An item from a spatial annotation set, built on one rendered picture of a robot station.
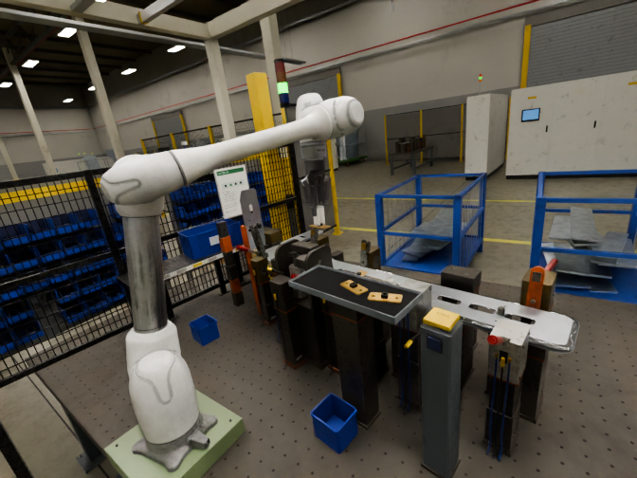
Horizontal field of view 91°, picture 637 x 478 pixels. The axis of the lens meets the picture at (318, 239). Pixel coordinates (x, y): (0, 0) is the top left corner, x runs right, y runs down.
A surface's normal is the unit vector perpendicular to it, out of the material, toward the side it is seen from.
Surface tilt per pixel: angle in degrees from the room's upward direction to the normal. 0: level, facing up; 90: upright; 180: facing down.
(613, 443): 0
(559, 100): 90
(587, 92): 90
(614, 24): 90
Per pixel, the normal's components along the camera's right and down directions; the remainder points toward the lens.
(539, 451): -0.12, -0.94
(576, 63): -0.57, 0.33
